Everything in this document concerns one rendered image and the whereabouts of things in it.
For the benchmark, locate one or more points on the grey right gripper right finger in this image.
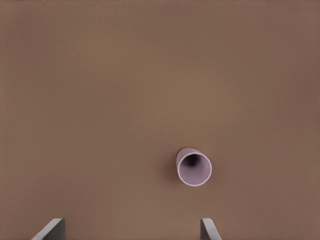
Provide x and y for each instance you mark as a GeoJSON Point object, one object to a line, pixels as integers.
{"type": "Point", "coordinates": [208, 230]}

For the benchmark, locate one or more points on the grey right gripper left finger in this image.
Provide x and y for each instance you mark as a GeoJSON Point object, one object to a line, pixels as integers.
{"type": "Point", "coordinates": [54, 230]}

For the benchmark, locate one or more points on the purple cup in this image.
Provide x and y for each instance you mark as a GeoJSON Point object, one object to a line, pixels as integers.
{"type": "Point", "coordinates": [197, 172]}

